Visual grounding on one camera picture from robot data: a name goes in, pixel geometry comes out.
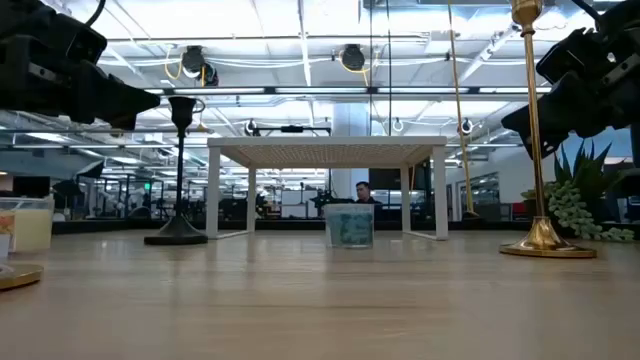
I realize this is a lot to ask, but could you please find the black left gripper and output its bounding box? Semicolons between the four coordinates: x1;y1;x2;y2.
0;0;162;132

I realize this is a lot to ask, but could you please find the person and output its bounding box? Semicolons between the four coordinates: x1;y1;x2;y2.
353;180;384;206

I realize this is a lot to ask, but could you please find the blue candle jar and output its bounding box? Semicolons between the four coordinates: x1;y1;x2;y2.
323;202;376;250

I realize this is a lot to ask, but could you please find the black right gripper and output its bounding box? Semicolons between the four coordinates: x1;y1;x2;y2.
501;0;640;161

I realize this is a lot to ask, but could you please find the green artificial succulent plant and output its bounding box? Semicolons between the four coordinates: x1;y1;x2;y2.
520;139;637;244

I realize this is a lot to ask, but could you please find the black aluminium table frame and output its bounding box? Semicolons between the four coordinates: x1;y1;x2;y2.
52;218;531;235

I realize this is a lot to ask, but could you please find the yellow candle jar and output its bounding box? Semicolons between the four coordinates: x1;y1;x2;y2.
0;197;55;259

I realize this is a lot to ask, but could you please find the black ceiling cord reel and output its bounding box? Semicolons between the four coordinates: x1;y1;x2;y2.
180;44;220;87
339;43;367;72

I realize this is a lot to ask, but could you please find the black overhead camera bar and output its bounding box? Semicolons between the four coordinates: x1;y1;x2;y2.
243;119;332;138

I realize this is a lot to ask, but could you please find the yellow hanging power cord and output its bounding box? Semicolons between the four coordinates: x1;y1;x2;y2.
446;0;480;219

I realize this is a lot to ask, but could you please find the black candlestick holder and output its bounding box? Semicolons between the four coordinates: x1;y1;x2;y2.
143;95;209;247

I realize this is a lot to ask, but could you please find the white perforated shelf riser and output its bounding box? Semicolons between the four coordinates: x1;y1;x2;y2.
205;135;450;242

